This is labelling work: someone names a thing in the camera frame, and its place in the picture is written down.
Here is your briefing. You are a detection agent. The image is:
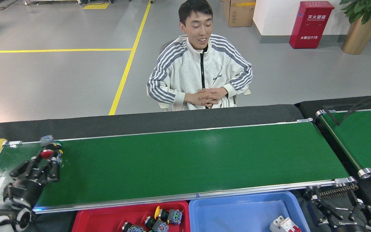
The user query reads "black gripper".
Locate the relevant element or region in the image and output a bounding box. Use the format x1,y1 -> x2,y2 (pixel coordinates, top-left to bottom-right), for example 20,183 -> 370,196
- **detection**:
307,187 -> 371,232
4,155 -> 61,203

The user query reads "white circuit breaker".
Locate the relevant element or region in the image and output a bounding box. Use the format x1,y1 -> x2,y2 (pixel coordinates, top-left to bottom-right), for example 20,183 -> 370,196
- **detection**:
269,215 -> 302,232

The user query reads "red push button yellow band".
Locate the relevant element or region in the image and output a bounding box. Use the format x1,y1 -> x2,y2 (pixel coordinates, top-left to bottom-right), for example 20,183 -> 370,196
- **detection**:
144,216 -> 170,232

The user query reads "yellow mushroom push button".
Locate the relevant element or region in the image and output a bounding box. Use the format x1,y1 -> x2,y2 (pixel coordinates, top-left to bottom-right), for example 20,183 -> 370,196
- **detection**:
154,206 -> 183,225

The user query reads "green conveyor belt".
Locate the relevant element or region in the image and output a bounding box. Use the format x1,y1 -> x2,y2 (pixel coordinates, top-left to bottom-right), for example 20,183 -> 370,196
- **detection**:
316,108 -> 371,179
0,118 -> 358,215

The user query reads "red plastic tray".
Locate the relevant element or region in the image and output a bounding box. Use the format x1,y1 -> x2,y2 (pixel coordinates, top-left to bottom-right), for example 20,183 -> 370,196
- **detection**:
72,201 -> 191,232

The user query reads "blue plastic tray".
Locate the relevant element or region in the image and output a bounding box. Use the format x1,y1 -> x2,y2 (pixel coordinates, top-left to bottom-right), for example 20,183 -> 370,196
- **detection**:
189,191 -> 311,232

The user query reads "person's right hand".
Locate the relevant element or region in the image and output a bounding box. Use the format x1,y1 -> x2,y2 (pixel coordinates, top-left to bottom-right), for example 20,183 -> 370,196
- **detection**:
184,92 -> 212,108

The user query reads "person's left hand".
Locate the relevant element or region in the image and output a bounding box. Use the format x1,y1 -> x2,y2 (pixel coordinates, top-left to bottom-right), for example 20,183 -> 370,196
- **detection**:
199,87 -> 228,107

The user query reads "grey office chair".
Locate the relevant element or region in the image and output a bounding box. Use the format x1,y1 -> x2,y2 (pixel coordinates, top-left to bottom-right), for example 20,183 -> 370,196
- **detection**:
157,39 -> 252,111

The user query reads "person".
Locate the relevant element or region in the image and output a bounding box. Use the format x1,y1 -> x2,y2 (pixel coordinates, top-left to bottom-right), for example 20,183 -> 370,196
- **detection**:
146,0 -> 253,111

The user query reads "potted plant gold planter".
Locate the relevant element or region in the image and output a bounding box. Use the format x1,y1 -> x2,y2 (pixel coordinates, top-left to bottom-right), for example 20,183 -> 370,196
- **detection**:
339,0 -> 371,55

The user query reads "red fire extinguisher box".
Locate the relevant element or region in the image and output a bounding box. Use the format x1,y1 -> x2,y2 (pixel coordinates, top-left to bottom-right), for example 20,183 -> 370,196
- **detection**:
289,1 -> 335,49

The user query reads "brown cardboard box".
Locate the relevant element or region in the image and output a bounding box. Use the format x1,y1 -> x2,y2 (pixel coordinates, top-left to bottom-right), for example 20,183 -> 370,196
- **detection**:
223,0 -> 257,27

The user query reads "black conveyor drive chain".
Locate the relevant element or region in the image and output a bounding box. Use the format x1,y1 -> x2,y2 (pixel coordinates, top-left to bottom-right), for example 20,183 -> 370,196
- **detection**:
305,184 -> 358,200

